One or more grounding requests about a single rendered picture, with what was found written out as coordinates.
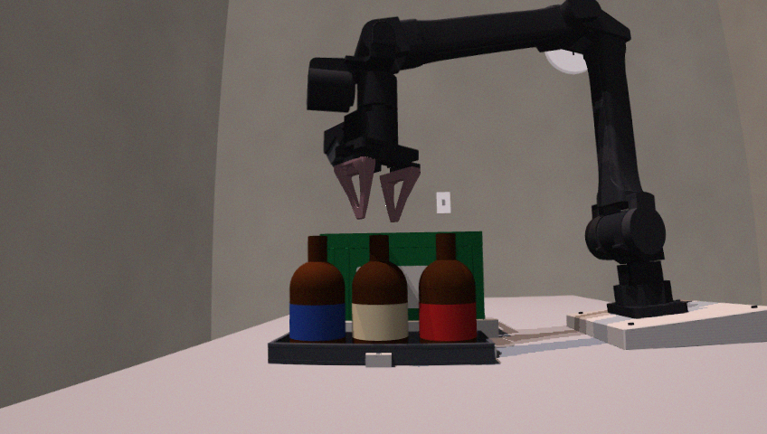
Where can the brown bottle with blue label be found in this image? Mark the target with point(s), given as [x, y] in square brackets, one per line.
[317, 299]

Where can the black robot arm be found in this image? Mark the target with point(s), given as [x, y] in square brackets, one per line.
[629, 237]

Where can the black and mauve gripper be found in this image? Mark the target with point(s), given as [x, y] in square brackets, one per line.
[383, 125]

